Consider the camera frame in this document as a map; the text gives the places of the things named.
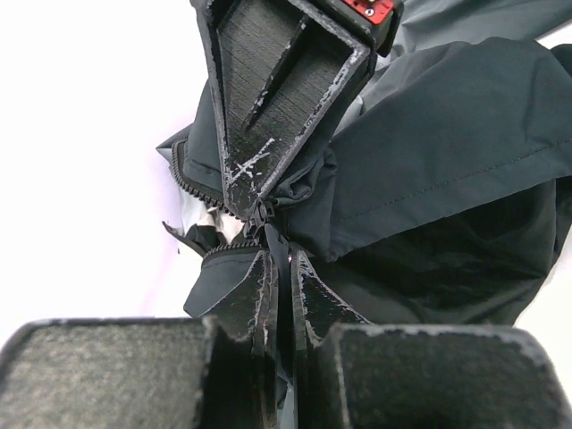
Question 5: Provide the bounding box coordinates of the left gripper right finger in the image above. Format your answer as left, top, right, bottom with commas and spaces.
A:
290, 252, 571, 428

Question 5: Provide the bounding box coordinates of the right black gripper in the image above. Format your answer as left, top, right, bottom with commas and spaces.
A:
192, 0, 404, 220

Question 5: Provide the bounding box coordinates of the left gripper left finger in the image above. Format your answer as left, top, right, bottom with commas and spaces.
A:
1, 251, 278, 428

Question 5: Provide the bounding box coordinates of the dark grey zip jacket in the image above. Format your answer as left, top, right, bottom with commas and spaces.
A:
154, 0, 572, 429

